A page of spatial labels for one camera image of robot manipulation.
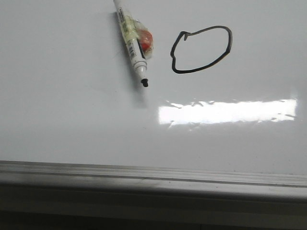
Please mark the white whiteboard marker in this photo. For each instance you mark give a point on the white whiteboard marker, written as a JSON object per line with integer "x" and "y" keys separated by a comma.
{"x": 131, "y": 38}

